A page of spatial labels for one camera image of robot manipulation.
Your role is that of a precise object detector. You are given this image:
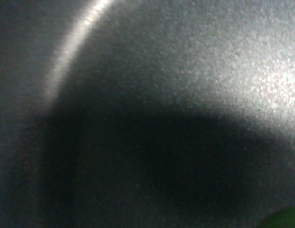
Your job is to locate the green toy capsicum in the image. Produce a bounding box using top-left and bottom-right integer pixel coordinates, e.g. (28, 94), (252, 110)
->
(258, 206), (295, 228)

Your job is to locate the black frying pan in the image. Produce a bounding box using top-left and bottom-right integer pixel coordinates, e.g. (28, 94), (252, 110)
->
(0, 0), (295, 228)

